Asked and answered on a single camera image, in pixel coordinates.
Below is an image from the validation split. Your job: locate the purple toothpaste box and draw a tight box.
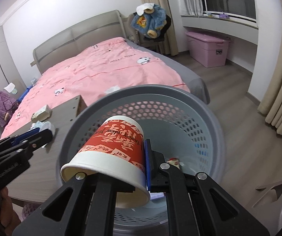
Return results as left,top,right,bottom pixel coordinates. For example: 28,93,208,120
149,192,165,201

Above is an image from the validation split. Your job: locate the red snack packet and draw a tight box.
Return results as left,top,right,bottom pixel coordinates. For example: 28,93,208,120
167,158,183,170

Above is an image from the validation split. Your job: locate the red and white paper cup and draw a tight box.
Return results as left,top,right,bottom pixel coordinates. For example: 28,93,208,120
60,115,150,208

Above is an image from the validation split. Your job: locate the grey perforated plastic trash basket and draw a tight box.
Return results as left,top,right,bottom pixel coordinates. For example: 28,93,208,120
59,85,225,235

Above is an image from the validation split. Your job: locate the left hand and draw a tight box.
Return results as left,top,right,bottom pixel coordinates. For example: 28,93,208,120
0,187,21,235

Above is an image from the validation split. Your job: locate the purple plush garment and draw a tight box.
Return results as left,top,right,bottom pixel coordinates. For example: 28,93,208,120
0,91,19,128

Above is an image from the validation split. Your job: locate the small green white box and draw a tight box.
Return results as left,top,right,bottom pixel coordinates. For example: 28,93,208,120
31,105,52,123

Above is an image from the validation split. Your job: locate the pink bed duvet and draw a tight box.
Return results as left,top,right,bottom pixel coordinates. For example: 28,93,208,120
1,37,189,138

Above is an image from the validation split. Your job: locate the pink plastic storage box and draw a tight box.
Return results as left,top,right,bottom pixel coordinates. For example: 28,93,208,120
186,32,229,68

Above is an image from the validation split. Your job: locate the dark chair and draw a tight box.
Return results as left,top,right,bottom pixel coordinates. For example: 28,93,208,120
127,12,172,54

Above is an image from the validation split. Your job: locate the grey upholstered bed headboard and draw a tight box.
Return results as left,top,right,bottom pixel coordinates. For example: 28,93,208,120
31,10,127,74

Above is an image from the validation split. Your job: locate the blue plush jacket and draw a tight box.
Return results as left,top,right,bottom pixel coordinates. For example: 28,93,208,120
130,3,167,39

